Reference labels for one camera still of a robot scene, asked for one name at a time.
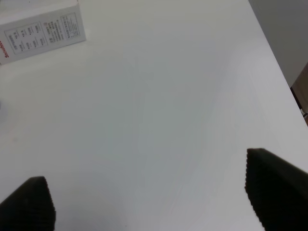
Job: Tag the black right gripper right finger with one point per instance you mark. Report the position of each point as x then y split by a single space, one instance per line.
277 191

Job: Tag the white printed carton box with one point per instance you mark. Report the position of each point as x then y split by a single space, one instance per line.
31 27

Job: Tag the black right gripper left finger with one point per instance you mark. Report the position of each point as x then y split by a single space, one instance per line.
29 207

